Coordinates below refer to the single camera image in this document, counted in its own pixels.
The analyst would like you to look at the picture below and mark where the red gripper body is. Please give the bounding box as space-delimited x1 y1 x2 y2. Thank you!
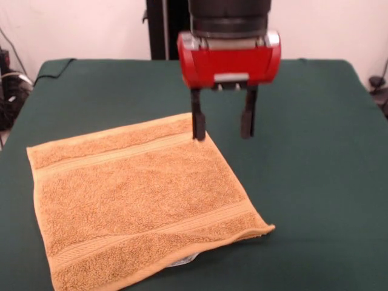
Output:
176 29 283 92

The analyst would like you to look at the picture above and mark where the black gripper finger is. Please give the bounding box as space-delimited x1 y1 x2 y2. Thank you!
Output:
240 86 259 139
190 87 207 142

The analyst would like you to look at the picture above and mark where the tan terry towel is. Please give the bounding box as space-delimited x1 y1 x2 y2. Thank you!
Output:
25 112 276 291

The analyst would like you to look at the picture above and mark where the dark green table cloth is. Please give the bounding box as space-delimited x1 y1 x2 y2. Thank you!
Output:
0 58 388 291

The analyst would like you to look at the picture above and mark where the black equipment piece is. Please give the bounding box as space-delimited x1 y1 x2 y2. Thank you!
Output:
375 90 388 119

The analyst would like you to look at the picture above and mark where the black electronic device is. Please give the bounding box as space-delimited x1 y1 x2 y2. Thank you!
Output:
0 48 12 75

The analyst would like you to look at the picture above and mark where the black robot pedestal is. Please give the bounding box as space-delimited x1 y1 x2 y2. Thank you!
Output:
142 0 192 61

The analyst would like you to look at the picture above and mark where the black cable bundle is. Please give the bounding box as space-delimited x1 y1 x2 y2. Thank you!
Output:
0 70 34 132

